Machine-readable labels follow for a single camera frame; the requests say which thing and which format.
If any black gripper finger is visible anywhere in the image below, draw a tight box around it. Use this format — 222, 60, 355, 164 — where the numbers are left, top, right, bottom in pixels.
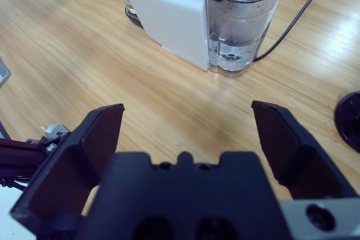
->
251, 100, 359, 200
10, 103, 125, 229

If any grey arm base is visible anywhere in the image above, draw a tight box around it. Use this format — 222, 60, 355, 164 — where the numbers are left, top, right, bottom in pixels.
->
0, 60, 12, 89

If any white capsule coffee machine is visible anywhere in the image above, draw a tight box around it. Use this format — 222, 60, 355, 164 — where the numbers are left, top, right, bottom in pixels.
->
108, 0, 212, 71

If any black capsule holder with rods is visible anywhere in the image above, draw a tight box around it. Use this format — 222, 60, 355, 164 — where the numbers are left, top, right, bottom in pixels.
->
334, 90, 360, 152

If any clear water tank black lid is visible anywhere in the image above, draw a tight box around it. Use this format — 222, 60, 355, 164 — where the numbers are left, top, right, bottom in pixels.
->
204, 0, 295, 79

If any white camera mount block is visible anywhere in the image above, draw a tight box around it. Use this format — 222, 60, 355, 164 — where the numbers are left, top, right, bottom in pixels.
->
40, 124, 70, 144

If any dark camera post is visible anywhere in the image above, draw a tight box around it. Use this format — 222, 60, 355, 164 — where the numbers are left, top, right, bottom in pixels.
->
0, 138, 47, 175

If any black power cable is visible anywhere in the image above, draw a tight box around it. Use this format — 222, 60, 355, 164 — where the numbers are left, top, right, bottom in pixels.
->
253, 0, 333, 62

